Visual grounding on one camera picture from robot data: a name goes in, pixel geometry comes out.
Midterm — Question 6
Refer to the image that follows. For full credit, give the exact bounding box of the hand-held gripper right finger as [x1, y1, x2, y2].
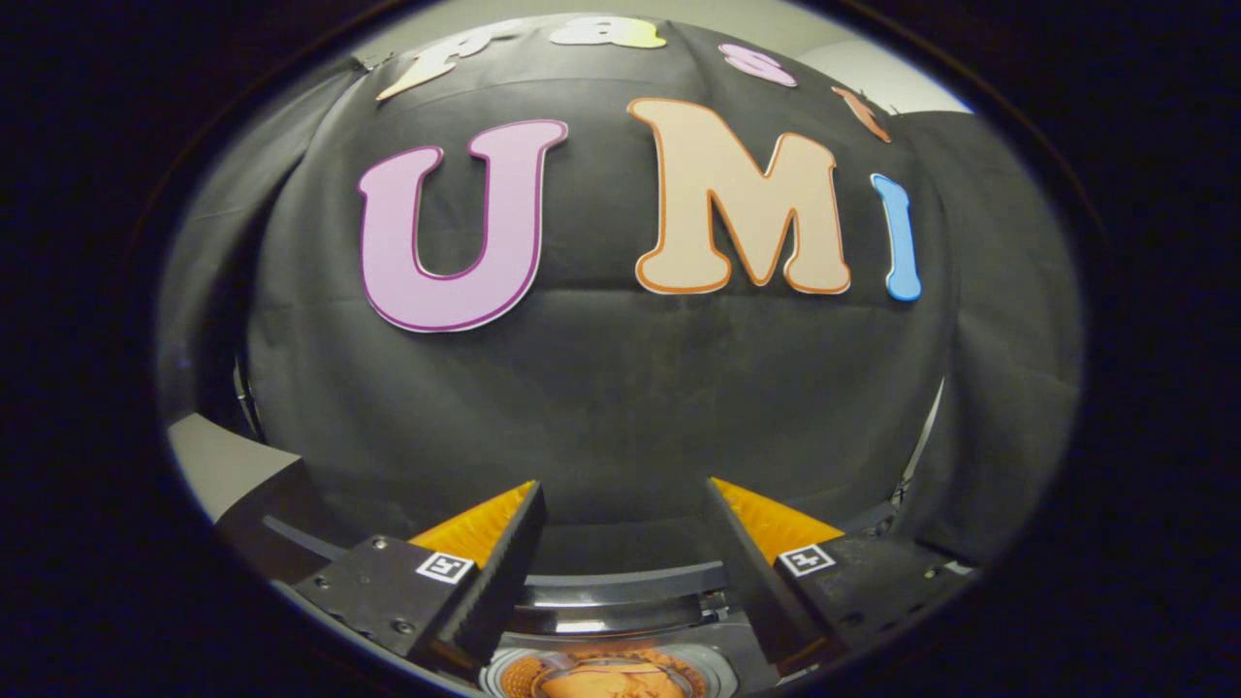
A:
[703, 476, 972, 678]

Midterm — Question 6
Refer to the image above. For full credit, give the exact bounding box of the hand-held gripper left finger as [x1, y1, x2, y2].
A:
[291, 480, 549, 682]

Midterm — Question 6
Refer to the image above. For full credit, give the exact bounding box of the grey washing machine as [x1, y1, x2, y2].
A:
[480, 591, 769, 698]

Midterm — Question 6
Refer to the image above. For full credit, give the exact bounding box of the orange shirt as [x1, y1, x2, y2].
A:
[499, 648, 709, 698]

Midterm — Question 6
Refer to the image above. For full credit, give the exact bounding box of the black backdrop cloth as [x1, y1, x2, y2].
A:
[155, 15, 1085, 575]

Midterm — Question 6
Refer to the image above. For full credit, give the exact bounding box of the thin black light stand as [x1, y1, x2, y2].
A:
[897, 378, 946, 505]

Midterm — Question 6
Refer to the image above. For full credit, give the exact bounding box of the white cabinet with dark top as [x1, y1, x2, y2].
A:
[167, 412, 355, 587]

